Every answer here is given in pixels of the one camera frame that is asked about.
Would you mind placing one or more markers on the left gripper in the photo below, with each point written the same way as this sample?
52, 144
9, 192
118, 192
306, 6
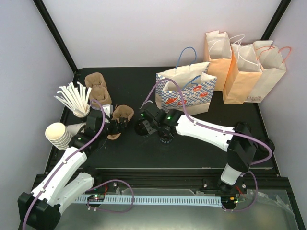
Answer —
116, 130

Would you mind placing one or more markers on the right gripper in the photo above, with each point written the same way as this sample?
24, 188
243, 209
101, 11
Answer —
150, 129

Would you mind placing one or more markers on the black coffee cup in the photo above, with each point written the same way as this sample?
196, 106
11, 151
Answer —
137, 128
166, 139

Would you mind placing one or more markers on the brown carrier half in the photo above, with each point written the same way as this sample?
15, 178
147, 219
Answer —
121, 112

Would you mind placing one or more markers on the black coffee cup front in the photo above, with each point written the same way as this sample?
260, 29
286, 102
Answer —
166, 139

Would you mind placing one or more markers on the blue checkered paper bag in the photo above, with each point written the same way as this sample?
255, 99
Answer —
190, 85

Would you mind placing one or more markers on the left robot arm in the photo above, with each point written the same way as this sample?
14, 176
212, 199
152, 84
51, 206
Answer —
43, 207

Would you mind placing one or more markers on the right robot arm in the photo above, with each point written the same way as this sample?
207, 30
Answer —
237, 141

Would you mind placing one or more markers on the brown cup carrier stack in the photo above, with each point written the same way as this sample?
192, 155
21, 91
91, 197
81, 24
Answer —
98, 86

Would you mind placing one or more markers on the lying white paper cup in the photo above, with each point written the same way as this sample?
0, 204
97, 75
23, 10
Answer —
74, 129

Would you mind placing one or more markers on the cup of white straws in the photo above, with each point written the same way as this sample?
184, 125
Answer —
75, 99

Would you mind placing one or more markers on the white paper cup stack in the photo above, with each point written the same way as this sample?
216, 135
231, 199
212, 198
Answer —
58, 135

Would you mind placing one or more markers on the orange paper bag middle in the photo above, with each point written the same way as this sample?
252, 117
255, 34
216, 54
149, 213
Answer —
244, 72

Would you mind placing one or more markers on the orange paper bag white handles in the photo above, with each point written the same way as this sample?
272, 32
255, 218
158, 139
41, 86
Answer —
218, 51

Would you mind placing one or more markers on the light blue cable duct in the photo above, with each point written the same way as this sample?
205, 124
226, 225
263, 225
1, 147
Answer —
208, 201

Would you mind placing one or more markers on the beige paper bag orange handles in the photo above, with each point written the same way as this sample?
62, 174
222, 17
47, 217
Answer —
273, 67

